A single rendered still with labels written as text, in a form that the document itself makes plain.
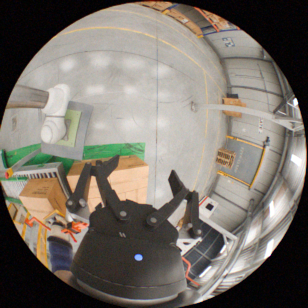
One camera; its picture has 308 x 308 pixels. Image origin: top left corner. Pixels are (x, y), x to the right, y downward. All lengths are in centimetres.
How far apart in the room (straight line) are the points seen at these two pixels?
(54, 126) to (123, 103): 129
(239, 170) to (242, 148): 203
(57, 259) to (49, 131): 81
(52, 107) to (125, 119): 130
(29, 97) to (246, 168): 983
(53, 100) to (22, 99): 21
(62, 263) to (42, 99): 94
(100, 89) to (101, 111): 41
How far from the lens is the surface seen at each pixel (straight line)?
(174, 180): 19
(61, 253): 87
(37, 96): 59
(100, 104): 163
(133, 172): 129
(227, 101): 674
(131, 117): 169
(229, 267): 642
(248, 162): 923
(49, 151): 102
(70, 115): 85
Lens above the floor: 159
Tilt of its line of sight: 52 degrees down
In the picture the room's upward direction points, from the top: 119 degrees clockwise
